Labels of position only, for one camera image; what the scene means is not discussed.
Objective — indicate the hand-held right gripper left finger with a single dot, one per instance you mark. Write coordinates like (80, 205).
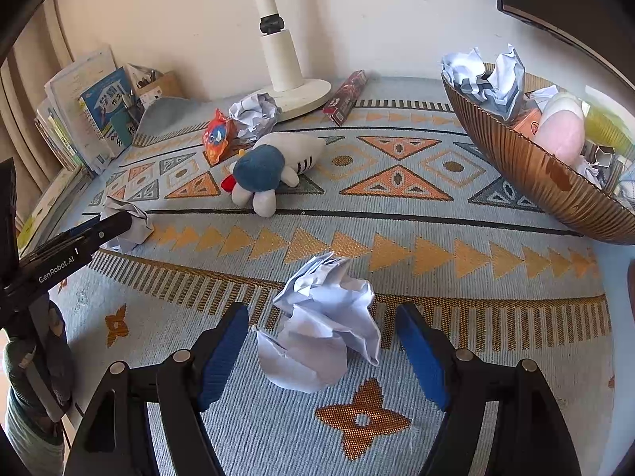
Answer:
(221, 357)

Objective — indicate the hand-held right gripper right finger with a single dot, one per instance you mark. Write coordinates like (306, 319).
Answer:
(421, 357)

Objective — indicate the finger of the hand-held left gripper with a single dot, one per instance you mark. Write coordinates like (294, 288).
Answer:
(109, 230)
(74, 233)

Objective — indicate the gold ribbed bowl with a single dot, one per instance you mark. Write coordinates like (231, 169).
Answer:
(521, 168)

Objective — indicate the pink plush toy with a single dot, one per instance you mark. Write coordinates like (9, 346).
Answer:
(558, 134)

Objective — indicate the person's left hand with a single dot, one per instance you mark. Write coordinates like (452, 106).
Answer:
(49, 357)

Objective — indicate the green white picture book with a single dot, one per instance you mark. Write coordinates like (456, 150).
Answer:
(49, 203)

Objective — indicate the blue patterned rug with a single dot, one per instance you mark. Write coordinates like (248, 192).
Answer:
(149, 337)

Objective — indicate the stack of books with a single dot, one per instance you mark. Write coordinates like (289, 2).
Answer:
(74, 89)

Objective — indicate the orange snack packet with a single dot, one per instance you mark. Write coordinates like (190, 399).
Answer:
(218, 136)

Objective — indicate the cardboard box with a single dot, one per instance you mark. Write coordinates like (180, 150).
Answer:
(166, 88)

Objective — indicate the blue white plush toy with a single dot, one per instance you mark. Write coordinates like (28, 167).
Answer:
(258, 168)

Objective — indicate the beige curtain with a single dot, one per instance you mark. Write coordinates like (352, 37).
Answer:
(30, 59)

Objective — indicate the round wooden stand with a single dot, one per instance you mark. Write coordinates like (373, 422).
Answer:
(631, 287)

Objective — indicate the white fan stand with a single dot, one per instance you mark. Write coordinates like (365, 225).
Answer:
(283, 59)

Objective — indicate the long red box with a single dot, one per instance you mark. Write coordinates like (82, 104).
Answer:
(347, 95)

